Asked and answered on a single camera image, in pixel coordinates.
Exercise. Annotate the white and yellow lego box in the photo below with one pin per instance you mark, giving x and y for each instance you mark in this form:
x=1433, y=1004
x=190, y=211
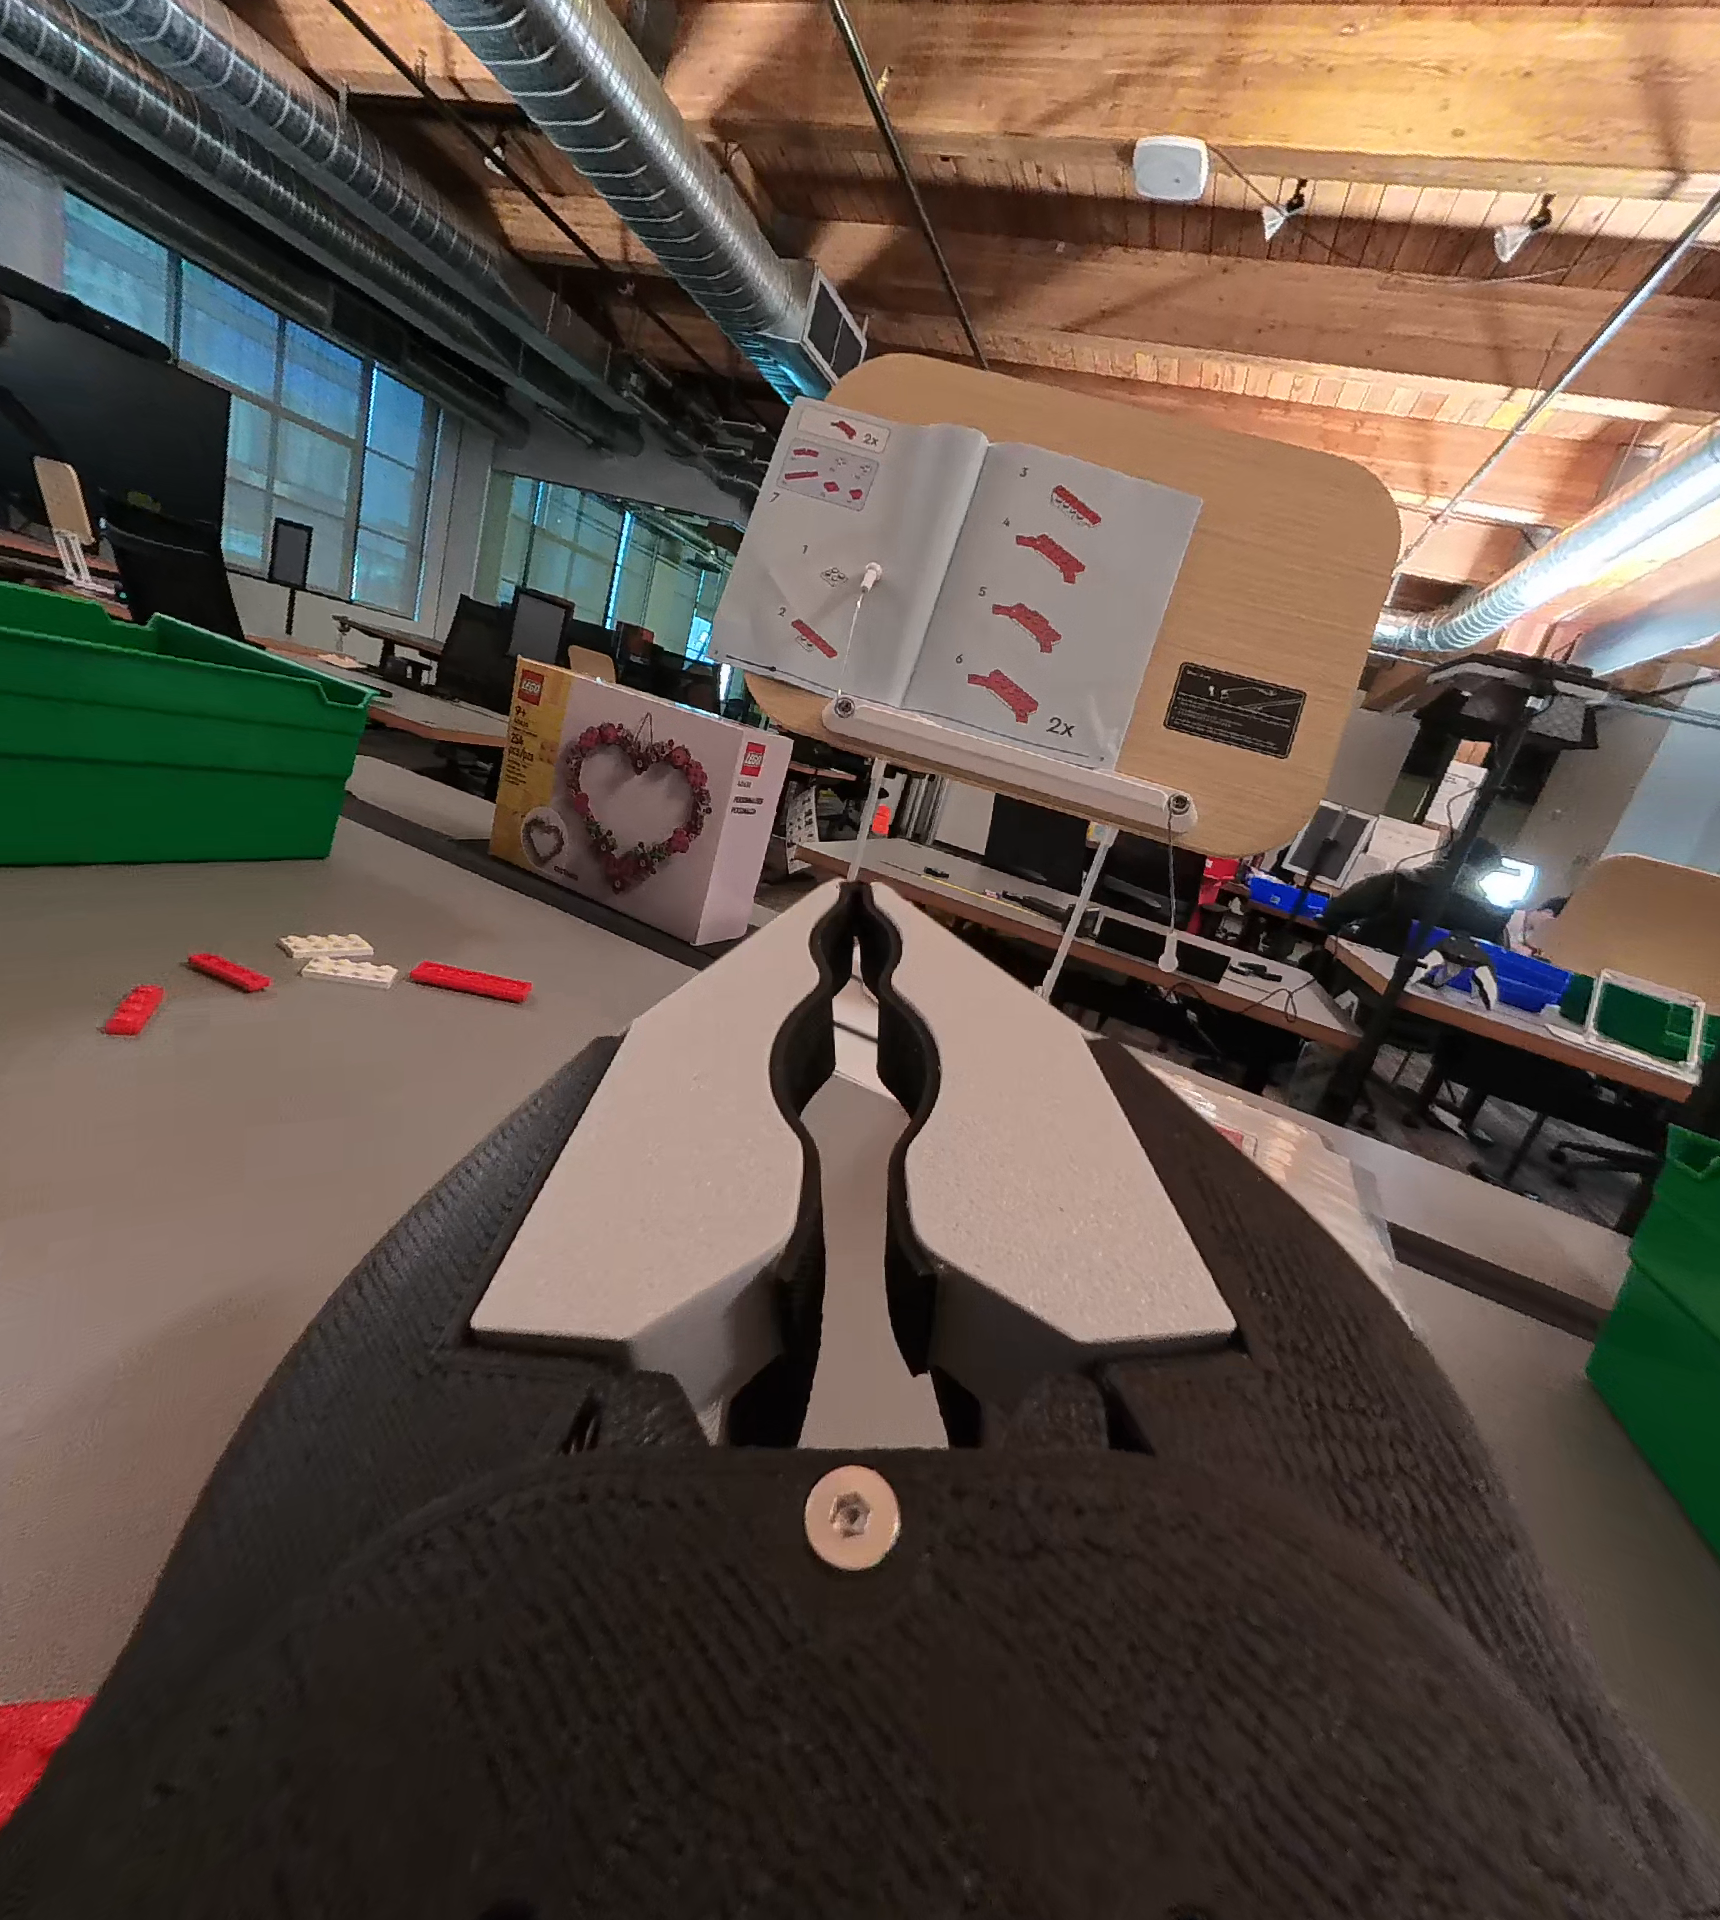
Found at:
x=733, y=854

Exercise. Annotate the blue storage bin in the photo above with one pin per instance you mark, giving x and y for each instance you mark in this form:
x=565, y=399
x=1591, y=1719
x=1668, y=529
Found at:
x=1521, y=975

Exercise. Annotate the background wooden desk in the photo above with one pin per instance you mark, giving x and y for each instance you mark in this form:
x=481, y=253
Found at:
x=1534, y=1039

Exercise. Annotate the black overhead rig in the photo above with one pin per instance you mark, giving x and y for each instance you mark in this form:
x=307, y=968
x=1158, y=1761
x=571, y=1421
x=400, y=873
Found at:
x=1521, y=704

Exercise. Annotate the silver spiral ceiling duct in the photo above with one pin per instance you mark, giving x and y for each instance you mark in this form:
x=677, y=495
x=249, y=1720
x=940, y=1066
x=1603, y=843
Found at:
x=621, y=135
x=1625, y=524

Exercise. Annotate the green plastic bin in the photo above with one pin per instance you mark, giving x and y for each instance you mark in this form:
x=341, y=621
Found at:
x=1700, y=1351
x=125, y=750

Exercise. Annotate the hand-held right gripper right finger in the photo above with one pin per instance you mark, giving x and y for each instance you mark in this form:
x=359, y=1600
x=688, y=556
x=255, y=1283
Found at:
x=1070, y=1201

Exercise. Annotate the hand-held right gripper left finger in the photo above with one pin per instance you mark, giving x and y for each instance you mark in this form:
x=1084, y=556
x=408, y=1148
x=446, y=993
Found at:
x=651, y=1185

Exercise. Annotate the narrow red lego plate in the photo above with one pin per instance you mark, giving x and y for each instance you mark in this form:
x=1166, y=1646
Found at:
x=227, y=973

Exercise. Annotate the white ceiling access point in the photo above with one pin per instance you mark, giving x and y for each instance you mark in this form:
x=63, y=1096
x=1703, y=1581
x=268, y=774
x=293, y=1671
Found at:
x=1171, y=168

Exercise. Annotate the long red lego plate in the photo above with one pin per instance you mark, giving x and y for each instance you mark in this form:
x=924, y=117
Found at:
x=470, y=981

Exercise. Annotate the white lego plate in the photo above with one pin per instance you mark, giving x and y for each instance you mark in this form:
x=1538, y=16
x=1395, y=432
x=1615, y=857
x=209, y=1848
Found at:
x=351, y=975
x=326, y=947

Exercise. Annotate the white ceiling spot lamp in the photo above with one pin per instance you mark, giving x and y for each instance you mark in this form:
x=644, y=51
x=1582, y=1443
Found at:
x=1509, y=241
x=1274, y=222

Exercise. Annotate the black ceiling tie rod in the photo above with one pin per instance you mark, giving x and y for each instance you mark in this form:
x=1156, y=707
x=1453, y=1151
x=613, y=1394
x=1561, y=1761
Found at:
x=1625, y=302
x=904, y=180

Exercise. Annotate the black office chair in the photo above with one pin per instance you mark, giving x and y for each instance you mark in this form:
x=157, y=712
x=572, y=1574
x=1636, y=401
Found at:
x=178, y=578

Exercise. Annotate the black wall screen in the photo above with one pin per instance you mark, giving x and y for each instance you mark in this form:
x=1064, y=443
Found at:
x=95, y=434

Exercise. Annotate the lego instruction booklet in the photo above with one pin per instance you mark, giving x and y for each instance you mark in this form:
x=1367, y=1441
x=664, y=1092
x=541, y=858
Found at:
x=1101, y=600

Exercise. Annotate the dark spiral ceiling duct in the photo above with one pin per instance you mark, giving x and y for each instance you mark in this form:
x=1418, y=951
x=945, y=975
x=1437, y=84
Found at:
x=274, y=138

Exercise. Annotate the small green storage bin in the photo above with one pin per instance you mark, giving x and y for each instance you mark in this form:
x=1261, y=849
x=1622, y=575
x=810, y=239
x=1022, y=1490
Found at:
x=1641, y=1029

